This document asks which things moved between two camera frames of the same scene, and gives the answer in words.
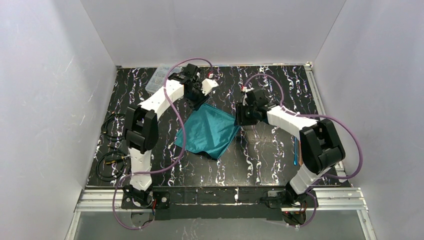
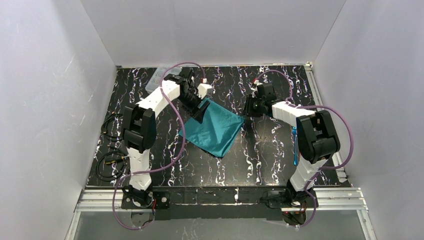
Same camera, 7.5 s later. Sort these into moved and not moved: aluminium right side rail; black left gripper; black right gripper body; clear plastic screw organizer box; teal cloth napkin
Moved: teal cloth napkin; black right gripper body; black left gripper
Not moved: aluminium right side rail; clear plastic screw organizer box
